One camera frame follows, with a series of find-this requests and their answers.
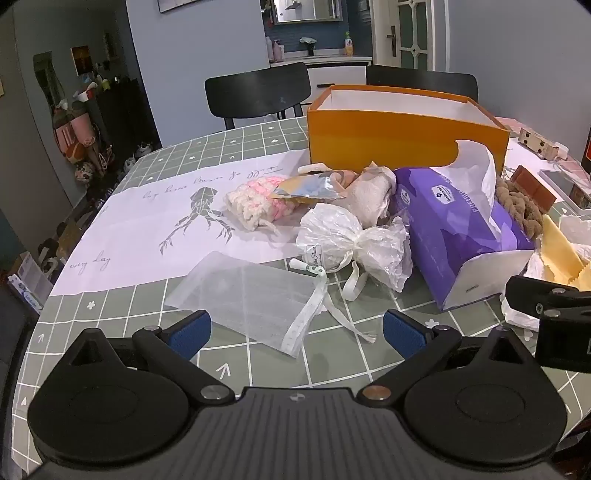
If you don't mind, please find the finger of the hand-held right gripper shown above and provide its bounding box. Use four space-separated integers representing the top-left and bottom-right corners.
505 275 591 320

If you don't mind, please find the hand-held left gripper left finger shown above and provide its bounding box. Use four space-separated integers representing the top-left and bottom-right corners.
65 310 236 404

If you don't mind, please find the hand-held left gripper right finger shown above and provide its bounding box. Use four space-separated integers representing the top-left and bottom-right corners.
356 309 532 404

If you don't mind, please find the yellow cloth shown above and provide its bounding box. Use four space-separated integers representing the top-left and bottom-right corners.
538 215 587 291

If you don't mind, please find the brown braided plush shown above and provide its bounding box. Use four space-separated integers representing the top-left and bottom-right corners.
495 175 546 241

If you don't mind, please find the silver foil packet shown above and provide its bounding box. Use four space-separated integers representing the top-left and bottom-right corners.
276 172 348 201

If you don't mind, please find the orange cardboard box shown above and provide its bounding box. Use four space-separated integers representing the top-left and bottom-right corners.
307 84 510 178

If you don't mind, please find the purple tissue pack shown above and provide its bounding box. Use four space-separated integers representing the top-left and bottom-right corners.
392 138 539 311

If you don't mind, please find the brown leather wallet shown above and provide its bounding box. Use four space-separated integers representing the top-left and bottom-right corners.
510 165 557 214

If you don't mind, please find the white plastic bag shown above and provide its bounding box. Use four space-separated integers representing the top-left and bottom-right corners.
295 203 413 344

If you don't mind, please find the white paper placemat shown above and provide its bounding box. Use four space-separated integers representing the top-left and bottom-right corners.
48 148 319 296

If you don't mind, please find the pink white crochet pouch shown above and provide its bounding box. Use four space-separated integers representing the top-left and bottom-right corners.
225 178 305 234

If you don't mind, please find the green checked tablecloth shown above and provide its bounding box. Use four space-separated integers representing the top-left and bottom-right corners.
0 115 591 480

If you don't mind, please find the dark sideboard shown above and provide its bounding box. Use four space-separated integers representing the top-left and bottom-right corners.
85 76 162 185

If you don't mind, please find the pink hanging bag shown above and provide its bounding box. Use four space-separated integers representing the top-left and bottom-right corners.
52 99 100 162

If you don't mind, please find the black chair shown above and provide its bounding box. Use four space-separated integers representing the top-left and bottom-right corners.
366 65 479 103
204 62 313 130

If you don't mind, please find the white drawer cabinet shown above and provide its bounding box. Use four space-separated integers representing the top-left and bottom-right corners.
270 55 374 116

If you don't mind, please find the white glass panel door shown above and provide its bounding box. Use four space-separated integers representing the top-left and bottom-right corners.
372 0 451 72

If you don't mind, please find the white mesh drawstring bag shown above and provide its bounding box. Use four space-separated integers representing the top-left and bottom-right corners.
165 250 328 358

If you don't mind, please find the small wall picture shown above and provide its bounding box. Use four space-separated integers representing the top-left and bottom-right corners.
71 45 90 77

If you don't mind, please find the framed wall picture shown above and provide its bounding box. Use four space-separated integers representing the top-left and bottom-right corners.
157 0 264 14

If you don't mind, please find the wall mirror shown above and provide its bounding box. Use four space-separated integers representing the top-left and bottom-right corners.
271 0 345 24

